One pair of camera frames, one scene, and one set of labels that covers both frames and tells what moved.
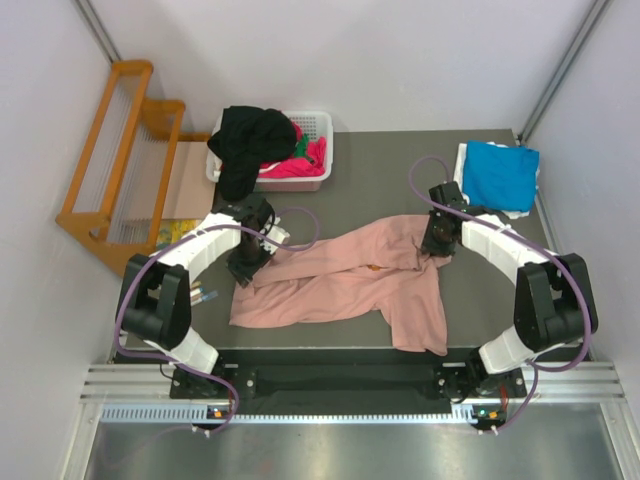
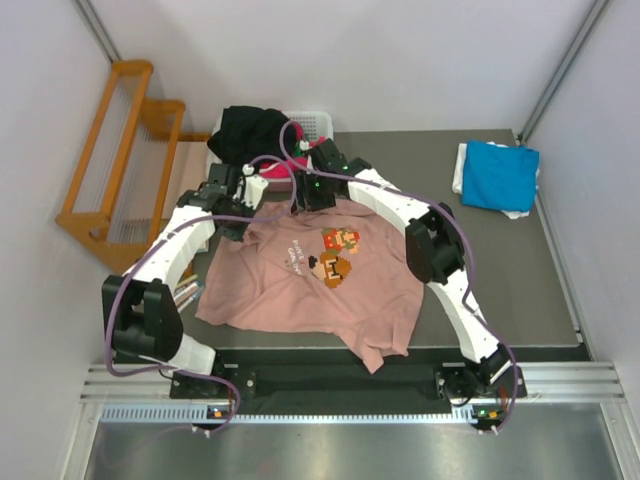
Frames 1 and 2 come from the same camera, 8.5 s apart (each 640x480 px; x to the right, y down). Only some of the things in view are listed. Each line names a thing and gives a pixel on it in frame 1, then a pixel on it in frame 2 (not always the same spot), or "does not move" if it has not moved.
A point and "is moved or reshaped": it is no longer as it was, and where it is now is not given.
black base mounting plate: x=350 y=377 does not move
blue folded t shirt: x=502 y=177 does not move
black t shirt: x=249 y=136 does not move
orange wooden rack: x=121 y=178 does not move
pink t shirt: x=383 y=266 is moved or reshaped
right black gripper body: x=433 y=240 → x=317 y=194
